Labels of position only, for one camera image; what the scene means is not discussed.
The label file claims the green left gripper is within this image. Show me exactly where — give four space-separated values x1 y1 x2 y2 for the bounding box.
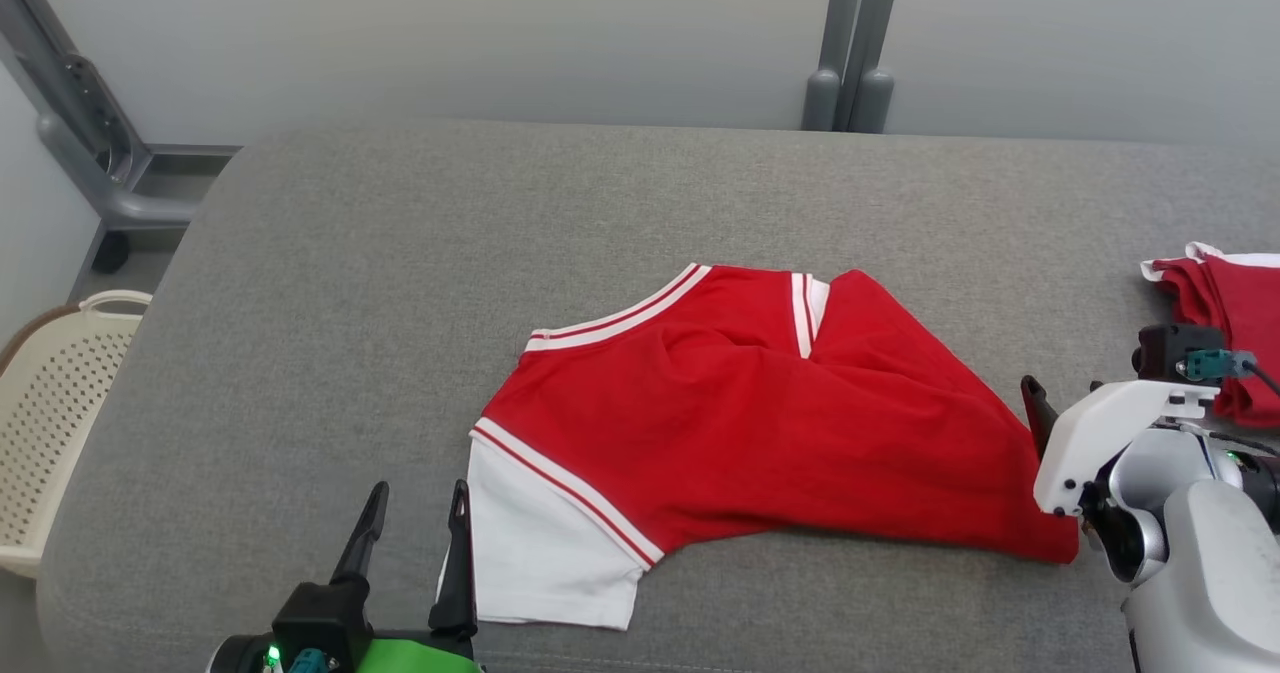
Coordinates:
205 480 487 673

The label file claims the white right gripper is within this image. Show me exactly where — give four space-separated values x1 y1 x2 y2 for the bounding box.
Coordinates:
1020 375 1221 586

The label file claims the grey metal frame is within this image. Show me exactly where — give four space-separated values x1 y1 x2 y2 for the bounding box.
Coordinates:
0 0 243 276

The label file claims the red clothes stack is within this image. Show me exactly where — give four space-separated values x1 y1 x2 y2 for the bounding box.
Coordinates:
1140 241 1280 430

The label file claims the cream plastic laundry basket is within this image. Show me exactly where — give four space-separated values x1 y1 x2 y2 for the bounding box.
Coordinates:
0 290 154 580

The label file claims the red white jersey shirt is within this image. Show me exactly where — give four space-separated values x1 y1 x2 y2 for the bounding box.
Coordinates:
437 263 1084 632

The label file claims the grey metal partition post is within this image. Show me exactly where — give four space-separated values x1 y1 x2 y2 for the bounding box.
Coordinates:
800 0 867 133
848 0 907 135

